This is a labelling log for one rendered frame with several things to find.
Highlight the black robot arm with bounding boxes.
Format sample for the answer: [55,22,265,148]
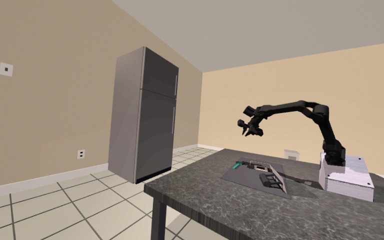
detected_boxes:
[243,100,346,166]

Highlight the beige square tile with dark blue centre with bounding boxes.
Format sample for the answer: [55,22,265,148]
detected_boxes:
[254,165,268,172]

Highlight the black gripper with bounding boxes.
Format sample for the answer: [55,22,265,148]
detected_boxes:
[237,118,264,137]

